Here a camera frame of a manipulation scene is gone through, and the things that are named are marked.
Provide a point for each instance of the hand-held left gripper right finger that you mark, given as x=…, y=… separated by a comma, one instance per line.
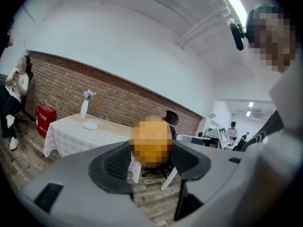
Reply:
x=213, y=174

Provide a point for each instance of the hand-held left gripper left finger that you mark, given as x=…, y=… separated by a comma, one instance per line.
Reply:
x=71, y=178

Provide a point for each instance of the white round plate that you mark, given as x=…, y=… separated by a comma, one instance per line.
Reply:
x=90, y=126

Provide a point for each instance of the checked floral tablecloth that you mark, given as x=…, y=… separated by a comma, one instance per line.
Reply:
x=71, y=138

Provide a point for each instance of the white printed pattern board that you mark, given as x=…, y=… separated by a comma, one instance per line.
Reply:
x=223, y=134

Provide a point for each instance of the white desk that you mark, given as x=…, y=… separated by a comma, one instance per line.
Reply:
x=191, y=138

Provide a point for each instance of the white table leg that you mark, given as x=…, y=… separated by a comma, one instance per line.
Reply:
x=169, y=178

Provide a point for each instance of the red box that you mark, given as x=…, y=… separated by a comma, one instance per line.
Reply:
x=45, y=120

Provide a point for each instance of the person's black t-shirt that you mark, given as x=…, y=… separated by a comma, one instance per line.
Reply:
x=265, y=131

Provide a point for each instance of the white vase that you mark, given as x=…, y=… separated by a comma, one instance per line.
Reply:
x=84, y=109

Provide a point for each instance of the purple flowers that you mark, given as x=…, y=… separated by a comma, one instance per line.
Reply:
x=88, y=94

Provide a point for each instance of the white ceiling pipes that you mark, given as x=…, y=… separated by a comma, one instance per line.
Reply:
x=203, y=25

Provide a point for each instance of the person's face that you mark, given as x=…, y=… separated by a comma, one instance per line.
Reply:
x=272, y=37

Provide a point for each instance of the long ceiling tube light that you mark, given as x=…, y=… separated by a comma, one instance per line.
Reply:
x=233, y=1

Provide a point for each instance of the black head-worn camera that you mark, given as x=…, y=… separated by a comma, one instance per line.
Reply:
x=237, y=37

